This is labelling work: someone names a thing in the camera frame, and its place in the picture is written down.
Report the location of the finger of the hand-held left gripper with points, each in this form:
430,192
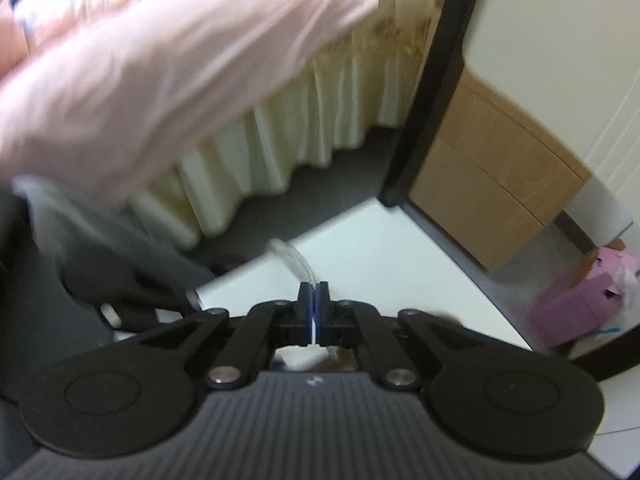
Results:
175,300

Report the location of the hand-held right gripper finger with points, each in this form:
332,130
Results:
322,312
311,312

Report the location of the white and brown sneaker shoe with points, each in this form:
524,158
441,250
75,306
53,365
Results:
340,357

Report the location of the white shoelace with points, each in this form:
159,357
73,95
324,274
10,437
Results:
295,260

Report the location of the pink blanket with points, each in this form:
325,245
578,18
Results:
150,85

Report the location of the wooden bedside drawer cabinet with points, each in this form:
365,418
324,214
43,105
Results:
490,170

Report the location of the pink cardboard box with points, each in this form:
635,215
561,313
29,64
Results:
570,305

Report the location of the pastel plush pillow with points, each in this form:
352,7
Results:
60,5

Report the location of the white chair with black frame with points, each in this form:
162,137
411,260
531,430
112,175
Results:
350,250

